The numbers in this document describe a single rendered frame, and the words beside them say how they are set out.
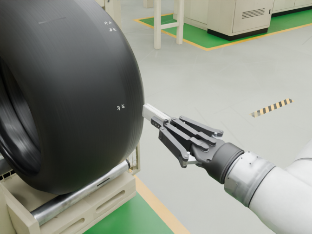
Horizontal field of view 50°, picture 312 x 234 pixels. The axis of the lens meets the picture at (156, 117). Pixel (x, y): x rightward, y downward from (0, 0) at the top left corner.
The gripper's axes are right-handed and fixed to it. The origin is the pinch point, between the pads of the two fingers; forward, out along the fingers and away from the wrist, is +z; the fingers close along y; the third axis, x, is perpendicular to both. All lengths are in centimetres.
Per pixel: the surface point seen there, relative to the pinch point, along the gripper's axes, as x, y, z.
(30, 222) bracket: 30.5, 24.2, 15.4
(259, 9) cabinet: 113, -452, 188
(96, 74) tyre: -5.0, 4.3, 15.0
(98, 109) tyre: 1.7, 6.5, 11.3
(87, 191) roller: 35.3, 5.7, 17.4
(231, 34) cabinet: 145, -399, 196
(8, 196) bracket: 32.5, 23.9, 27.9
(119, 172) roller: 35.5, -7.0, 17.3
